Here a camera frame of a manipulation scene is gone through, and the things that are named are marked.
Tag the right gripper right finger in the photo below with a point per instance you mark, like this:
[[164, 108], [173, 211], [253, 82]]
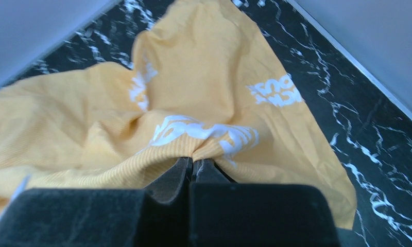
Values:
[[223, 213]]

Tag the blue and yellow pillowcase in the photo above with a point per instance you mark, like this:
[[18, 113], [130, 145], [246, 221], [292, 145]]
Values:
[[204, 84]]

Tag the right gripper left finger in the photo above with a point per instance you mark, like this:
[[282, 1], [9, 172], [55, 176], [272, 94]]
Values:
[[156, 215]]

